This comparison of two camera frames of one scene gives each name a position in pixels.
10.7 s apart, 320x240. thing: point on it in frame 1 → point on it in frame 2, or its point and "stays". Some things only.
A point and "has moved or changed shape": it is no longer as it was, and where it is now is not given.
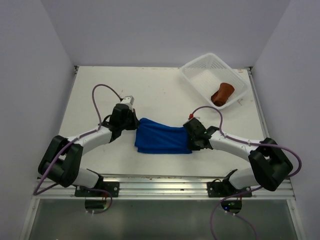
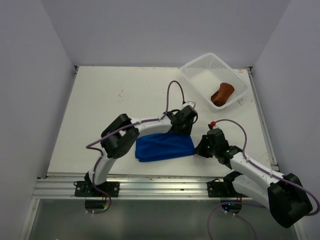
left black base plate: (112, 187) stays
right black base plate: (221, 189) stays
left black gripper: (135, 122) → (188, 129)
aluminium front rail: (157, 188) stays
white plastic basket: (207, 73) stays
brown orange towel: (225, 91) stays
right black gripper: (191, 147) → (199, 149)
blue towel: (153, 137) has moved or changed shape
